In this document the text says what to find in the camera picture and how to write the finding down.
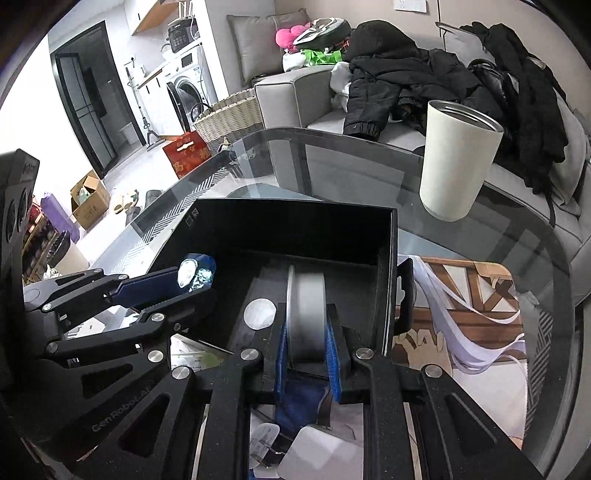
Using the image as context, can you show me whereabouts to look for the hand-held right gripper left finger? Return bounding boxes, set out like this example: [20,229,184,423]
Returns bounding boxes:
[69,318,296,480]

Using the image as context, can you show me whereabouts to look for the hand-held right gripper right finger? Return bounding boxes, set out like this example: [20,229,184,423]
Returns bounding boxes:
[324,304,546,480]

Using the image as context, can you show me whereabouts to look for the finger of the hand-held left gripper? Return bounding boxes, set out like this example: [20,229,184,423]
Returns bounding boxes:
[23,268,190,319]
[0,295,218,437]

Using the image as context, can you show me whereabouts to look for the blue plastic bottle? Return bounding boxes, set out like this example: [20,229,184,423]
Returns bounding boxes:
[178,252,217,293]

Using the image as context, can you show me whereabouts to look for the white tape roll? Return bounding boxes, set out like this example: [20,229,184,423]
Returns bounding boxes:
[286,265,331,363]

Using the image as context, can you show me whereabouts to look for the black storage box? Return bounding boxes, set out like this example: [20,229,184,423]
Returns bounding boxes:
[143,198,415,372]

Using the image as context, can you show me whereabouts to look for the purple bag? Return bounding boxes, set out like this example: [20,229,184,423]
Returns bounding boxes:
[40,192,81,244]

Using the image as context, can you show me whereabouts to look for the wooden shelf rack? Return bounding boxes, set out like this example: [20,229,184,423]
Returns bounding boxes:
[21,202,71,283]

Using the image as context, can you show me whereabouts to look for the white round disc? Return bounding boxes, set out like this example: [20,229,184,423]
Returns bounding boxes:
[243,298,278,330]

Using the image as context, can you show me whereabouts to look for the cardboard box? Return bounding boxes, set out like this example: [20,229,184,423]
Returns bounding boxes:
[69,170,112,230]

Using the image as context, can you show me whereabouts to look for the white paper card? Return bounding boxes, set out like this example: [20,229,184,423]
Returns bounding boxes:
[281,426,366,480]

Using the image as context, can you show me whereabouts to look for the beige slippers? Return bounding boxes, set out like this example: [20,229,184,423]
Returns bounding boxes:
[110,189,140,214]

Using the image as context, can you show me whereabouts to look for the printed table mat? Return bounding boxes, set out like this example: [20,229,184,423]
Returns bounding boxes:
[170,255,528,480]

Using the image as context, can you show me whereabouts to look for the red gift box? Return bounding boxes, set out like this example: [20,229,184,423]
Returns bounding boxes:
[163,130,213,180]

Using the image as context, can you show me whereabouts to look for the white floor stand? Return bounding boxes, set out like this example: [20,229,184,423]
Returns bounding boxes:
[124,64,163,149]

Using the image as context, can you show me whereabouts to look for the wicker basket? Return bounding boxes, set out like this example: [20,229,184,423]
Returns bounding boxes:
[192,89,264,156]

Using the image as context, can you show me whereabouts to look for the white washing machine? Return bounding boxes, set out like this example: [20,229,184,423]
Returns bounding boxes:
[163,43,219,136]

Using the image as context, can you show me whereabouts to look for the grey sofa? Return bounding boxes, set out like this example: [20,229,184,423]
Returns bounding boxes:
[254,65,591,289]

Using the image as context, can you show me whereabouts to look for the black countertop appliance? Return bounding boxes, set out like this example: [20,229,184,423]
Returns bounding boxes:
[167,17,200,54]

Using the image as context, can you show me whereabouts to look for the white cup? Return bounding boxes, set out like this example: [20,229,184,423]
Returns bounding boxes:
[418,99,505,222]

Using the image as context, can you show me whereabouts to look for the grey pillow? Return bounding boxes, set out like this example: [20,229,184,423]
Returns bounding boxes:
[226,8,311,87]

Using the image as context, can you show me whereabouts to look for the white cloth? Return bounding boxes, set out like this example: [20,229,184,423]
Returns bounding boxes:
[329,62,354,112]

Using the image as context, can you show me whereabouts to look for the green bag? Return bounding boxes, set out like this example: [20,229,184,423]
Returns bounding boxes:
[300,47,345,66]

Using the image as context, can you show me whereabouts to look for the pink plush toy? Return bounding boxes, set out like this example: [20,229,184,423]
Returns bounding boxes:
[275,21,315,52]

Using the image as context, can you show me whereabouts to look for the black puffer jacket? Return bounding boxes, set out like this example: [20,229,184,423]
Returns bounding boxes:
[343,20,491,142]

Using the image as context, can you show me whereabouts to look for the light grey cushion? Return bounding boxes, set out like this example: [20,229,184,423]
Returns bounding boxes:
[549,105,591,219]

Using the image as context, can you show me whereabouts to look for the black and white striped bag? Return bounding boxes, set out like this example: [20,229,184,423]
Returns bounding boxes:
[293,16,354,48]

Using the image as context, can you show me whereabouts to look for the black clothing pile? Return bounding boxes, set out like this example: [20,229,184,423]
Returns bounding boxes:
[459,21,572,195]

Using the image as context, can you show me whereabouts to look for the black door frame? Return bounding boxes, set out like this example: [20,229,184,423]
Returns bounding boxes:
[50,20,145,182]

